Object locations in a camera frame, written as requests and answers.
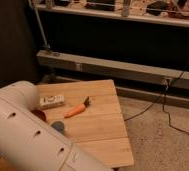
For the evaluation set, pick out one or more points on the wooden shelf with clutter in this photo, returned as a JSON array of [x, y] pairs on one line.
[[165, 12]]

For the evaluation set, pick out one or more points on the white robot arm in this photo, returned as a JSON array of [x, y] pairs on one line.
[[29, 143]]

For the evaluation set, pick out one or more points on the orange toy carrot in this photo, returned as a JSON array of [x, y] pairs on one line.
[[78, 109]]

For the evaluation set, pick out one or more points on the orange bowl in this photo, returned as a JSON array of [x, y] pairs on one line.
[[40, 114]]

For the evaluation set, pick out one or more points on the blue cup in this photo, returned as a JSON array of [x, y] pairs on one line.
[[59, 126]]

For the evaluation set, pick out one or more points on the metal pole stand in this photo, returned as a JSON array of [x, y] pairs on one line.
[[46, 46]]

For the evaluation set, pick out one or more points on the white rectangular box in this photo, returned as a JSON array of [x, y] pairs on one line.
[[52, 101]]

